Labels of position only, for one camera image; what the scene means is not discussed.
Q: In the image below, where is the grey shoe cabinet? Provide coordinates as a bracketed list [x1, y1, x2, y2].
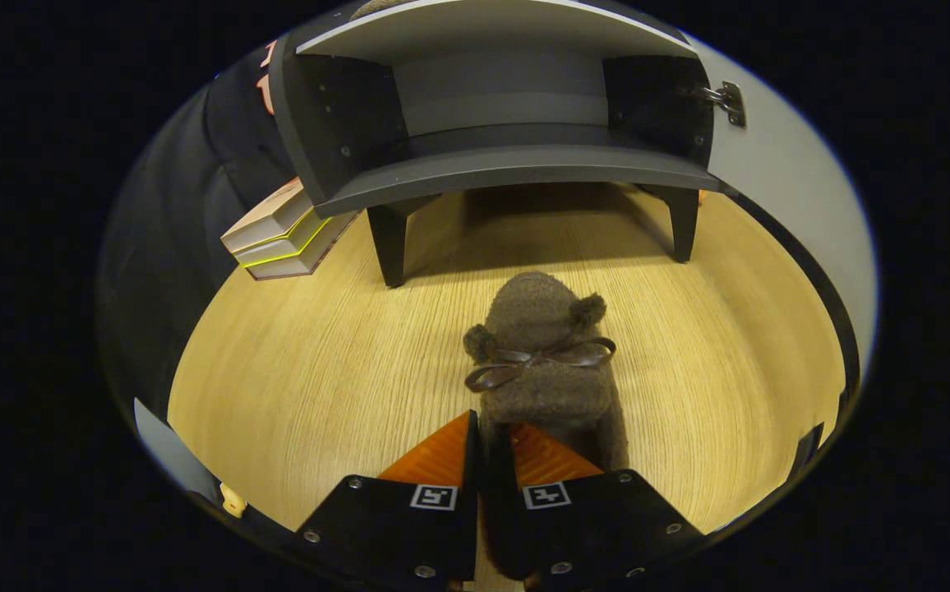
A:
[268, 0, 726, 289]

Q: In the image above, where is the yellow edged book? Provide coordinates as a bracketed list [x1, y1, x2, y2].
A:
[233, 210, 334, 269]

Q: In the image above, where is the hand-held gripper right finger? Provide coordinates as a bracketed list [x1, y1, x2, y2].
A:
[510, 422, 706, 586]

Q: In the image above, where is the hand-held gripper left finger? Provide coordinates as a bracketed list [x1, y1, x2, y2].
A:
[294, 409, 480, 586]

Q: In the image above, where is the black backdrop cloth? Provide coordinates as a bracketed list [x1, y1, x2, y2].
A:
[97, 41, 295, 412]

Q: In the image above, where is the dark cover book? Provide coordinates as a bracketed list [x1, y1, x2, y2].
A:
[245, 212, 361, 282]

